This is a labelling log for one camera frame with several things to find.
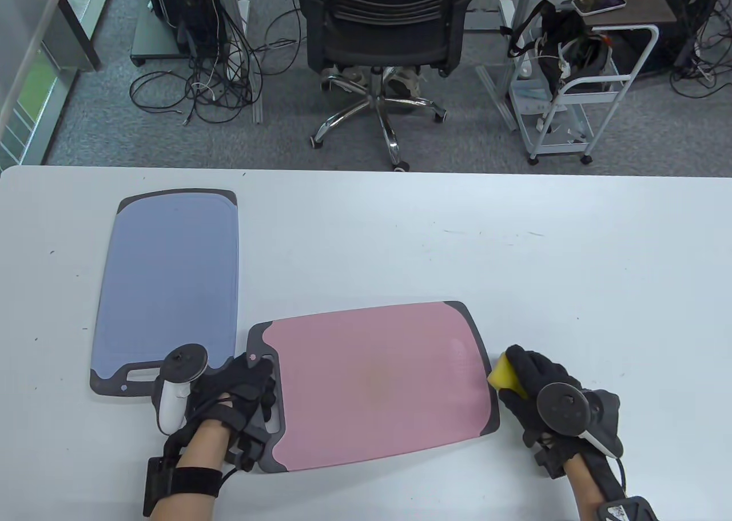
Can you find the person's left hand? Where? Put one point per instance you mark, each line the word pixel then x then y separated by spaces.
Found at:
pixel 240 384

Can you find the person's right hand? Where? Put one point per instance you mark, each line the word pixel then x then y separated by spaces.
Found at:
pixel 532 372

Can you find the yellow sponge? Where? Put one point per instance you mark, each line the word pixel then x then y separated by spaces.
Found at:
pixel 503 375

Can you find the blue cutting board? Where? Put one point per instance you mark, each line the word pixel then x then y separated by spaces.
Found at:
pixel 166 281

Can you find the pink cutting board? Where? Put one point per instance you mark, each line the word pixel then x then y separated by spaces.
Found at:
pixel 377 384

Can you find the person's left forearm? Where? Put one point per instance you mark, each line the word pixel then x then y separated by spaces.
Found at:
pixel 197 446

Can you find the person's right forearm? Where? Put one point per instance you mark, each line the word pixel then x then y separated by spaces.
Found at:
pixel 583 486

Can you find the grey right hand controller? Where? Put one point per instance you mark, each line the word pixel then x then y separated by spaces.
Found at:
pixel 563 406

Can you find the grey hand controller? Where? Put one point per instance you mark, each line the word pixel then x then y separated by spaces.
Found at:
pixel 183 361
pixel 563 406

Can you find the grey left hand controller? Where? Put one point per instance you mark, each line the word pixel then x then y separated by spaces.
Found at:
pixel 183 361

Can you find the pale blue packet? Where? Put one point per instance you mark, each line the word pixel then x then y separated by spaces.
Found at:
pixel 529 95

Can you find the white utility cart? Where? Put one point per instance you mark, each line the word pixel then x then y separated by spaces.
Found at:
pixel 595 84

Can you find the black bag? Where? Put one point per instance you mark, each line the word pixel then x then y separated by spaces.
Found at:
pixel 563 35

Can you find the grey floor plate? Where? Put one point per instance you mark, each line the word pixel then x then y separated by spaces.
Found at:
pixel 480 22

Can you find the grey stand base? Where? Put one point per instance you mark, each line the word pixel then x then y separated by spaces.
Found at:
pixel 151 38

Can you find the black office chair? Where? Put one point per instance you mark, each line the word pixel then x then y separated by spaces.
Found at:
pixel 383 35

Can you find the white smartphone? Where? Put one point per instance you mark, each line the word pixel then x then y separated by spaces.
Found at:
pixel 597 2

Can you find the black computer rack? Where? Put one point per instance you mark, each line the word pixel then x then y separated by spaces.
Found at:
pixel 194 6

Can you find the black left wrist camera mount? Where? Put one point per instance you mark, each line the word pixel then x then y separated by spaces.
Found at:
pixel 154 481

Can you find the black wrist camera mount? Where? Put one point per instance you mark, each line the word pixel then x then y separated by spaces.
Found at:
pixel 154 481
pixel 626 509

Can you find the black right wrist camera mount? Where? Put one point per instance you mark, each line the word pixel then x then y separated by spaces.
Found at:
pixel 626 509

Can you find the grey window frame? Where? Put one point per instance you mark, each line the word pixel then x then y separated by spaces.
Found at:
pixel 34 138

